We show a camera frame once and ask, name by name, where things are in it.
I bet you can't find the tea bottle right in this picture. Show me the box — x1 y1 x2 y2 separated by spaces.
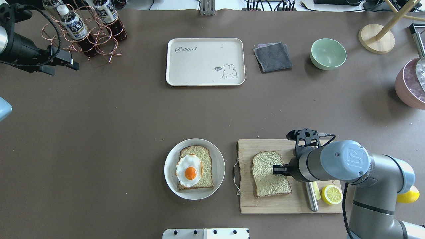
92 0 128 42

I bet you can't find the half lemon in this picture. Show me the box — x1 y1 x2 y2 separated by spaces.
321 185 343 205

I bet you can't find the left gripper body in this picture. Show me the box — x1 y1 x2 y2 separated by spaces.
38 45 79 76

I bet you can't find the grey folded cloth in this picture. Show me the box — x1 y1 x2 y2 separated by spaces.
253 42 293 73

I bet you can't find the tea bottle front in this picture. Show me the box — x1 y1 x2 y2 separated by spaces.
56 4 98 57

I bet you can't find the toast slice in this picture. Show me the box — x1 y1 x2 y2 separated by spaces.
251 151 293 197
179 145 214 190

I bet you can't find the wooden mug tree stand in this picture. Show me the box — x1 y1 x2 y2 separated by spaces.
358 0 425 54

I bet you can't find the cream rabbit tray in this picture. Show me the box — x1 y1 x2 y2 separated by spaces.
166 38 246 86

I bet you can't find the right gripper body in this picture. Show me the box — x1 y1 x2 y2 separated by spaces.
282 157 301 180

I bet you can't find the tea bottle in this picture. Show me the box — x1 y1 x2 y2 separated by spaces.
42 0 63 20
92 0 128 42
56 4 98 57

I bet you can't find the fried egg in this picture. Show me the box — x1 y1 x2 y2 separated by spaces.
175 153 203 188

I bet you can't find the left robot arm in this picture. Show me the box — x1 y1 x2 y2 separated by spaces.
0 3 79 75

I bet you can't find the yellow lemon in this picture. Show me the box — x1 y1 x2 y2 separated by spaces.
396 186 420 204

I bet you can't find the tea bottle back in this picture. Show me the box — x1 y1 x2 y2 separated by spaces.
42 0 63 20

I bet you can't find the mint green bowl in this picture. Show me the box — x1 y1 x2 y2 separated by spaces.
310 38 347 70

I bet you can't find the pink ice bowl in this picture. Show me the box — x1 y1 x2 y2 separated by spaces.
395 58 425 110

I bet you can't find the wooden cutting board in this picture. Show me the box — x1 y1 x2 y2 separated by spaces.
237 139 343 214

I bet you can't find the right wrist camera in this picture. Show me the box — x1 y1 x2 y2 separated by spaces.
286 128 336 158

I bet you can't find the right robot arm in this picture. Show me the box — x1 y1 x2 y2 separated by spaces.
272 140 425 239

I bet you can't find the light blue cup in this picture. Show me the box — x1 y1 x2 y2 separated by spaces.
0 97 13 121

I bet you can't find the white control box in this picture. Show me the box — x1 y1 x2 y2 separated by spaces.
162 228 250 239

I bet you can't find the white round plate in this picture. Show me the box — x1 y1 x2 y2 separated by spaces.
164 138 225 200

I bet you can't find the copper wire bottle rack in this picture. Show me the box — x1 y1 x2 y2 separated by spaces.
42 0 122 62

